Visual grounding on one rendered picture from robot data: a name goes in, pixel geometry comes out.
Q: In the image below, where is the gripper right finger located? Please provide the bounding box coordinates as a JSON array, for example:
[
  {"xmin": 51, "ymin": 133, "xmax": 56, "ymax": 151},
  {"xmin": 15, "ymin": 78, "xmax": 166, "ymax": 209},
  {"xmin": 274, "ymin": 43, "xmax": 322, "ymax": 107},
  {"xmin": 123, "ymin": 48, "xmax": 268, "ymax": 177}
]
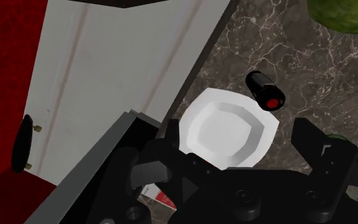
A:
[{"xmin": 291, "ymin": 117, "xmax": 358, "ymax": 220}]

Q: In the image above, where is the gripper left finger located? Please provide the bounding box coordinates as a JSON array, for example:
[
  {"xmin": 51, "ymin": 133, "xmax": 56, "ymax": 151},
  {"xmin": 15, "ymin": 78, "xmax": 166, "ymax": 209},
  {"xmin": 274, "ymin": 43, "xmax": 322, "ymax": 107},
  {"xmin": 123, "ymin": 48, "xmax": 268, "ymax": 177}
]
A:
[{"xmin": 86, "ymin": 118, "xmax": 223, "ymax": 224}]

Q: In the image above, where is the green round thing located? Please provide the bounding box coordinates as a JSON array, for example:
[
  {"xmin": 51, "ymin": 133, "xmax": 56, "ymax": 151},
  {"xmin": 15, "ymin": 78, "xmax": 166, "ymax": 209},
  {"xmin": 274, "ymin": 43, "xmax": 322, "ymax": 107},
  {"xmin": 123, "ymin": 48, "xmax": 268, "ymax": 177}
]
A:
[{"xmin": 326, "ymin": 134, "xmax": 350, "ymax": 143}]

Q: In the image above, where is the red and white box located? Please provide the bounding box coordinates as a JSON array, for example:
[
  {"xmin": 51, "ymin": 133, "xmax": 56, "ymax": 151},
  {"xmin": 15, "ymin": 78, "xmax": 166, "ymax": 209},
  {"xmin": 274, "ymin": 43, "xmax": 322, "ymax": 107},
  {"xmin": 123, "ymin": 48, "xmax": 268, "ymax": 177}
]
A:
[{"xmin": 139, "ymin": 183, "xmax": 177, "ymax": 212}]

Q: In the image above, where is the white plate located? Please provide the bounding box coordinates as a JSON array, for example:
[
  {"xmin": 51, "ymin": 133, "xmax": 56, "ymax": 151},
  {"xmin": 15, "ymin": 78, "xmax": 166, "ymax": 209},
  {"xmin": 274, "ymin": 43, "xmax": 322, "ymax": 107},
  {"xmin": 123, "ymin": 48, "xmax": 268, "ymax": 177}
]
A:
[{"xmin": 178, "ymin": 87, "xmax": 280, "ymax": 171}]

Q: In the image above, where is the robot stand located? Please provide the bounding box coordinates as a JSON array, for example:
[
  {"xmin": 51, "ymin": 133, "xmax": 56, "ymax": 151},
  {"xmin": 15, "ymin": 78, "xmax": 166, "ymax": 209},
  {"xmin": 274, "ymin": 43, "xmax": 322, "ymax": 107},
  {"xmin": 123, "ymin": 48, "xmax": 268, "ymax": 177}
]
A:
[{"xmin": 24, "ymin": 109, "xmax": 162, "ymax": 224}]

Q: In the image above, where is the black bottle with red cap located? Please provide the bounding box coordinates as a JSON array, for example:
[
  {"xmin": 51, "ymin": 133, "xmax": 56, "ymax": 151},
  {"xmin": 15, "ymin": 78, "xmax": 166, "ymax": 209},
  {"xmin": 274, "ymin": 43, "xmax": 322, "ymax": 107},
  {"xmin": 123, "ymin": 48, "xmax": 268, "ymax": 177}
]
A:
[{"xmin": 245, "ymin": 70, "xmax": 286, "ymax": 112}]

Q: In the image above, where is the green watermelon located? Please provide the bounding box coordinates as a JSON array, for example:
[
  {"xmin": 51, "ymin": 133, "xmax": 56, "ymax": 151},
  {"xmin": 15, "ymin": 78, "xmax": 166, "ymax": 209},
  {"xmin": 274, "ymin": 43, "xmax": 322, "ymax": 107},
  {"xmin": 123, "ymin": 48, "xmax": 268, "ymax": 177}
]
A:
[{"xmin": 306, "ymin": 0, "xmax": 358, "ymax": 35}]

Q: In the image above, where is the white cabinet with black handle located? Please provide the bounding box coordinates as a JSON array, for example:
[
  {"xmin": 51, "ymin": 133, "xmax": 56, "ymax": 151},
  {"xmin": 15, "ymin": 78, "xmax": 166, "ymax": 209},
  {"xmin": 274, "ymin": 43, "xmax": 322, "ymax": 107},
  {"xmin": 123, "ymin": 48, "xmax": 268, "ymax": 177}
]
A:
[{"xmin": 11, "ymin": 0, "xmax": 233, "ymax": 187}]

